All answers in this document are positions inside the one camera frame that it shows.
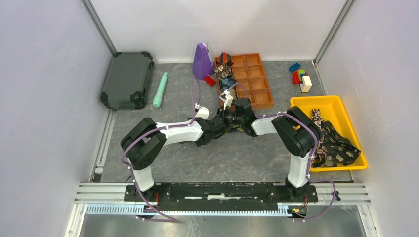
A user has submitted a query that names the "brown floral rolled tie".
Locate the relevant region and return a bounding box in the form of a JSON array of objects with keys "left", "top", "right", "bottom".
[{"left": 214, "top": 63, "right": 233, "bottom": 80}]

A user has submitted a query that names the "orange navy striped rolled tie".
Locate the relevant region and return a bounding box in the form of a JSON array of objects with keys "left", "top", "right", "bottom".
[{"left": 217, "top": 52, "right": 234, "bottom": 66}]

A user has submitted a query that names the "colourful toy block stack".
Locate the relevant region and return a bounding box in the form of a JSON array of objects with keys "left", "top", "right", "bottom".
[{"left": 292, "top": 70, "right": 309, "bottom": 84}]

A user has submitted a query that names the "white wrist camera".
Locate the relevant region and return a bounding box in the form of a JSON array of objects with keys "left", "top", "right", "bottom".
[
  {"left": 219, "top": 90, "right": 233, "bottom": 111},
  {"left": 195, "top": 103, "right": 210, "bottom": 119}
]

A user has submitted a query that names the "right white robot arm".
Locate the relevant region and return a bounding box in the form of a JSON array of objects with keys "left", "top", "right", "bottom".
[{"left": 215, "top": 98, "right": 323, "bottom": 201}]

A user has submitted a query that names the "white toy block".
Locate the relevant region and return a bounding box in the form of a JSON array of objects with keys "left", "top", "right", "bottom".
[{"left": 299, "top": 75, "right": 312, "bottom": 93}]

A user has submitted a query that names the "black gold floral tie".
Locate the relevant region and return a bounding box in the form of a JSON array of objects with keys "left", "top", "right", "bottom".
[{"left": 315, "top": 121, "right": 361, "bottom": 167}]

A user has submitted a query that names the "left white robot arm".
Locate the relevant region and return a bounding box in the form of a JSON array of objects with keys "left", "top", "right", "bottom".
[{"left": 120, "top": 117, "right": 227, "bottom": 201}]

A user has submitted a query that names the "purple metronome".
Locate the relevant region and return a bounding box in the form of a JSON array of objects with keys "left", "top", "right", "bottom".
[{"left": 192, "top": 43, "right": 215, "bottom": 80}]

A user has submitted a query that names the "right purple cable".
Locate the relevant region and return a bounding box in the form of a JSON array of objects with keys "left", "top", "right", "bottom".
[{"left": 227, "top": 82, "right": 338, "bottom": 222}]

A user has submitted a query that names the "blue patterned rolled tie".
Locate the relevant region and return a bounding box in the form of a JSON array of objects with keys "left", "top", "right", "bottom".
[{"left": 219, "top": 77, "right": 236, "bottom": 92}]

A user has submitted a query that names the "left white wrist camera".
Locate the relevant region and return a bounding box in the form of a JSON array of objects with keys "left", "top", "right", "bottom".
[{"left": 195, "top": 103, "right": 210, "bottom": 119}]

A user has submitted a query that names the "mint green flashlight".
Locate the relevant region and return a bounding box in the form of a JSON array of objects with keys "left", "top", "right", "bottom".
[{"left": 152, "top": 72, "right": 168, "bottom": 108}]

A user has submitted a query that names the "dark green hard case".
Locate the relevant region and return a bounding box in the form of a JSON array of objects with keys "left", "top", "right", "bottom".
[{"left": 99, "top": 51, "right": 154, "bottom": 110}]

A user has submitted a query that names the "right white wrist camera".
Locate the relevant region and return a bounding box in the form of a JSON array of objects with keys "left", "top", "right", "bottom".
[{"left": 219, "top": 90, "right": 233, "bottom": 111}]

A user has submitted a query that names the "pink floral dark tie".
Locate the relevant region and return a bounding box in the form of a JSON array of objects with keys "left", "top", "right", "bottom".
[{"left": 311, "top": 109, "right": 327, "bottom": 168}]

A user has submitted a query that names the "orange wooden compartment tray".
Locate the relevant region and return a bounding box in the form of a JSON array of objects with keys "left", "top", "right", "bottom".
[{"left": 214, "top": 53, "right": 274, "bottom": 110}]

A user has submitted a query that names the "red block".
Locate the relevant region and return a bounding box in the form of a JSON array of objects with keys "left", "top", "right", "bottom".
[{"left": 204, "top": 76, "right": 216, "bottom": 87}]

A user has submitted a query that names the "navy yellow floral tie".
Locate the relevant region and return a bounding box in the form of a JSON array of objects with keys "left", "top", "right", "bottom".
[{"left": 226, "top": 124, "right": 244, "bottom": 133}]

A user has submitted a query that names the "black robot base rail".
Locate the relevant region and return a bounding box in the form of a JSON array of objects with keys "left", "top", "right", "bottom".
[{"left": 124, "top": 182, "right": 319, "bottom": 212}]

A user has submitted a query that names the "yellow plastic bin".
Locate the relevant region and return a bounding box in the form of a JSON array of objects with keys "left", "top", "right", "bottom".
[{"left": 290, "top": 95, "right": 368, "bottom": 172}]

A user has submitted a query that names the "blue toy brick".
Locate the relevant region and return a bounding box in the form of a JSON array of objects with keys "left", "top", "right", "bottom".
[{"left": 289, "top": 63, "right": 301, "bottom": 73}]

